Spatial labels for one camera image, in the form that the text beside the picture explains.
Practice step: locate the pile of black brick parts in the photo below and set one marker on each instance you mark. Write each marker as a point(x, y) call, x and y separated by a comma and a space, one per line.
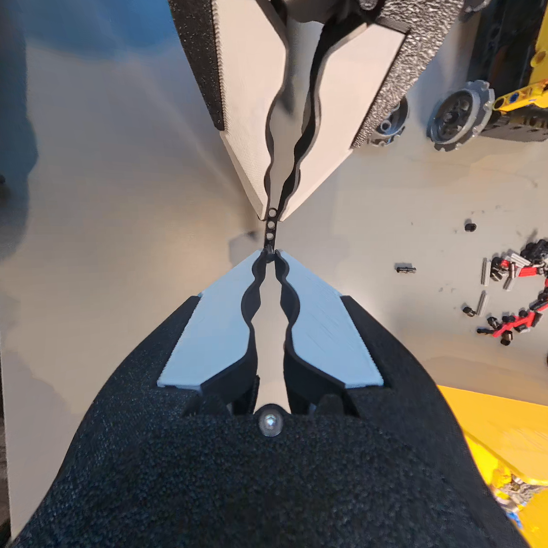
point(514, 291)

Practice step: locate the grey desk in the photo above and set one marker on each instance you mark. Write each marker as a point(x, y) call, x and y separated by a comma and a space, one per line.
point(128, 214)

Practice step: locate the pile of assorted brick beams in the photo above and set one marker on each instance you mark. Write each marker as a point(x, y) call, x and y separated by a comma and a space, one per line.
point(521, 497)

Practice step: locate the small black brick pin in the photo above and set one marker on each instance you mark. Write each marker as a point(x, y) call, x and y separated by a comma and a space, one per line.
point(405, 268)

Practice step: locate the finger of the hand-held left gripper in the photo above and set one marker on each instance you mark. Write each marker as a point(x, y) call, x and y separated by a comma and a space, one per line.
point(351, 86)
point(248, 86)

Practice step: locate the yellow storage bin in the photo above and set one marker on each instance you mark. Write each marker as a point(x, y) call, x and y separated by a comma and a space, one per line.
point(505, 437)

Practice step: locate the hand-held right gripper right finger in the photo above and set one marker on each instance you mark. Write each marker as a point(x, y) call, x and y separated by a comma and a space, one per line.
point(334, 342)

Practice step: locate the grey toothed brick wheel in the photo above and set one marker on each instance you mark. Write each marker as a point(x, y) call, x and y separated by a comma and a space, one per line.
point(392, 124)

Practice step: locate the thin black holed brick beam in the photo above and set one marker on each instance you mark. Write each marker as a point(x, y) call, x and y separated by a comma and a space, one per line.
point(271, 224)

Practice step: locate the yellow toy brick vehicle model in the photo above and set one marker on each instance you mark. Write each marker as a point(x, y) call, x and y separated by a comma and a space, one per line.
point(514, 68)

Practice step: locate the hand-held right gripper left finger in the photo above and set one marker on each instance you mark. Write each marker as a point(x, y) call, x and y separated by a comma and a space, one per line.
point(205, 342)

